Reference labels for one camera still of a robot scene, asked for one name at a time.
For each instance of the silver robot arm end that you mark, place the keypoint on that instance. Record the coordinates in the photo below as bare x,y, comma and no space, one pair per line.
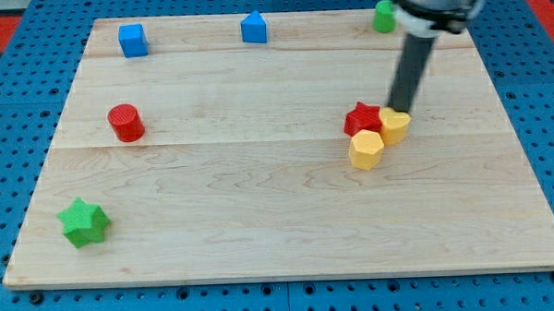
429,18

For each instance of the red cylinder block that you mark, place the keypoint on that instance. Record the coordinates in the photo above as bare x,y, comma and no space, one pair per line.
126,122

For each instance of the yellow heart block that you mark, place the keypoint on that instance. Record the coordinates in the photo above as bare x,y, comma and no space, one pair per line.
394,126

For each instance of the yellow hexagon block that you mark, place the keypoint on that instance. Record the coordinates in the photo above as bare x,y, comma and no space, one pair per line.
366,149

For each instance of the green star block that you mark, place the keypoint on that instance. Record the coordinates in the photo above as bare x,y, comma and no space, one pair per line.
83,223

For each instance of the wooden board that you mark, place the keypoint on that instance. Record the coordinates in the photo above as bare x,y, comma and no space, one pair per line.
243,174

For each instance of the blue triangle block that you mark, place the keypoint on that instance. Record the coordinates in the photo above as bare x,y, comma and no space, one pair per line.
253,28

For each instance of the green cylinder block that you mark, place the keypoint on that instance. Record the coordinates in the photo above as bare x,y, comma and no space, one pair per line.
384,20

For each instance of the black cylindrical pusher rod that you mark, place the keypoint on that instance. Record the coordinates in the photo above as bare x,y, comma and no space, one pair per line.
412,63

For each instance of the red star block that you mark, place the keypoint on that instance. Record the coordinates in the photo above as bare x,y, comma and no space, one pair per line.
362,117

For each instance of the blue cube block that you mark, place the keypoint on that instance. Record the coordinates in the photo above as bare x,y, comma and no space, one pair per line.
132,40

